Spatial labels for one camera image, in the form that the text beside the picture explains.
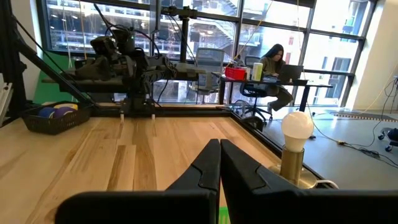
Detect green panel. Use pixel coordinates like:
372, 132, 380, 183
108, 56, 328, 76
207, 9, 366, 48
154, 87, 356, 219
32, 51, 77, 105

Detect yellow tape roll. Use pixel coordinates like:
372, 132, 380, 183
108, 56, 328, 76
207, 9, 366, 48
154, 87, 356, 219
53, 103, 79, 110

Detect gray office chair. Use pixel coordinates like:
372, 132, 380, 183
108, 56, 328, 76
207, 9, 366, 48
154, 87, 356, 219
190, 47, 226, 105

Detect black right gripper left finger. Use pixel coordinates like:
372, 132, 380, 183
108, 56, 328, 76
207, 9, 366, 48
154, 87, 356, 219
167, 138, 221, 192

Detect black office chair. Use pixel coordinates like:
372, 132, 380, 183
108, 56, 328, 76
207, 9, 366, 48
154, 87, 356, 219
239, 55, 274, 123

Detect rolling chair base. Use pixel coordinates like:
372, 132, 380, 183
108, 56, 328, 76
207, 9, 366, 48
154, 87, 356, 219
377, 127, 398, 153

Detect black laptop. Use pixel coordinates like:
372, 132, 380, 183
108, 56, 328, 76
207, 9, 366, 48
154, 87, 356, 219
277, 64, 305, 83

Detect black mesh basket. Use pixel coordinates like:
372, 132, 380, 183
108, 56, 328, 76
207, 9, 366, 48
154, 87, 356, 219
21, 101, 91, 136

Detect red bin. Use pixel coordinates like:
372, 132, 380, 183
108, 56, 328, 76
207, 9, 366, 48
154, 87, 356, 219
224, 66, 248, 81

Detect white lamp cable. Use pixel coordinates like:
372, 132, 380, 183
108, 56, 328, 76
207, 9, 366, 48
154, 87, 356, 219
315, 179, 340, 190

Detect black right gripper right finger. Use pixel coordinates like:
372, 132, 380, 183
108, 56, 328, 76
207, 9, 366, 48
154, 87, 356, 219
220, 139, 301, 207

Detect blue tape roll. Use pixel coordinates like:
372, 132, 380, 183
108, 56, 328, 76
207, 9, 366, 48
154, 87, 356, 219
37, 106, 57, 119

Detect black floor cable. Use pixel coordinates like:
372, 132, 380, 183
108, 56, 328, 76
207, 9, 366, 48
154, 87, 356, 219
338, 77, 398, 170

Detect purple tape roll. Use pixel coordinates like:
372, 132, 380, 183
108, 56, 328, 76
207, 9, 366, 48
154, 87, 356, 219
53, 106, 77, 119

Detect pale cylinder container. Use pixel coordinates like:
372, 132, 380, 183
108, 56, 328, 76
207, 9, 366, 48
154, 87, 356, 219
251, 62, 264, 82

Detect gray desk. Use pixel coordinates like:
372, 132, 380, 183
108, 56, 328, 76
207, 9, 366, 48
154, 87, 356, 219
42, 61, 208, 93

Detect black office desk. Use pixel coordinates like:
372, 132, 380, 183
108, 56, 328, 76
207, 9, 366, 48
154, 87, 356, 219
217, 74, 334, 113

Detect person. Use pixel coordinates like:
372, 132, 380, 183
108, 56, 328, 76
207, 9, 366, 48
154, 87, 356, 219
259, 43, 295, 115

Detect brass lamp with white bulb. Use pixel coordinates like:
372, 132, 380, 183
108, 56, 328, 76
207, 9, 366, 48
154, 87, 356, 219
267, 111, 318, 190

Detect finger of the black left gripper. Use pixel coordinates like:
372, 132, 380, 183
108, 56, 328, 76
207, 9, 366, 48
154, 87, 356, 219
74, 55, 113, 81
90, 35, 118, 57

